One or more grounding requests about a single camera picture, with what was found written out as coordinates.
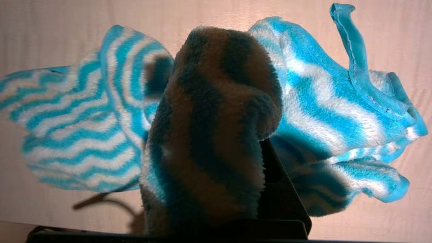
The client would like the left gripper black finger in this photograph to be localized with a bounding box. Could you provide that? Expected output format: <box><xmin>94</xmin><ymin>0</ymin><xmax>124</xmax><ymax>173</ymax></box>
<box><xmin>257</xmin><ymin>138</ymin><xmax>313</xmax><ymax>239</ymax></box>

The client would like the turquoise white zigzag cloth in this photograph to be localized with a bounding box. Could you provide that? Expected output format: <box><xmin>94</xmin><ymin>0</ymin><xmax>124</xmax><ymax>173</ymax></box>
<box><xmin>0</xmin><ymin>3</ymin><xmax>428</xmax><ymax>237</ymax></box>

